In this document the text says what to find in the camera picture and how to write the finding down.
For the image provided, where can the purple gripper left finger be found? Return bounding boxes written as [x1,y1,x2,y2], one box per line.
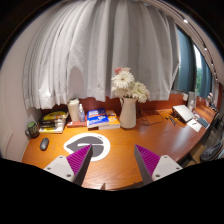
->
[44,145,93,186]

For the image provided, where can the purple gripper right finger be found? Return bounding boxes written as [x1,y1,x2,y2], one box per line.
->
[134,145,182,185]

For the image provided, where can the dark grey computer mouse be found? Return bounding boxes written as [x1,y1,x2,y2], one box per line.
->
[39,138,49,151]

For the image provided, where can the red brown flat tray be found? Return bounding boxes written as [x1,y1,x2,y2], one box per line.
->
[66,121,87,128]

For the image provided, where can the stack of books with yellow cover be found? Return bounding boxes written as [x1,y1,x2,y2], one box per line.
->
[38,111,68,134]

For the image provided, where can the white ceramic vase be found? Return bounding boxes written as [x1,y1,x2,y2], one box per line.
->
[120,98,136,129]

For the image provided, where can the dark green mug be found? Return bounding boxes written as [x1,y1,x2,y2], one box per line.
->
[25,121,39,139]

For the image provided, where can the clear sanitizer bottle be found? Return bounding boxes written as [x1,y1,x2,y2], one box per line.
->
[79,104,85,122]

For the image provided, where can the blue white book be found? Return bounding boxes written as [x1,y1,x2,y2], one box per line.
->
[87,108,109,128]

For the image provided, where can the orange book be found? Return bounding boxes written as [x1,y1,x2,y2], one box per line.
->
[99,110,120,130]

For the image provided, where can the white paper sheet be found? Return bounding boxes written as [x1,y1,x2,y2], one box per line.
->
[187,119,202,132]

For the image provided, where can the silver laptop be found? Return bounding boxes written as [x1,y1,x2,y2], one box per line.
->
[172,105,194,123]

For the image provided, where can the white cylindrical container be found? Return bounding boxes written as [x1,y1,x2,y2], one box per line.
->
[67,99,79,122]

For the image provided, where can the dark office chair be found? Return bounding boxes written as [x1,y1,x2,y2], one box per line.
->
[199,121,224,163]

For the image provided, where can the white gerbera flowers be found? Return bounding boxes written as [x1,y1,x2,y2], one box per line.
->
[111,67,150,103]

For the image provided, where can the white curtain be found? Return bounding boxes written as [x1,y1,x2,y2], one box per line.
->
[23,0,180,109]

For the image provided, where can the black cable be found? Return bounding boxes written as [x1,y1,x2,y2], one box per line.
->
[136,110,174,127]

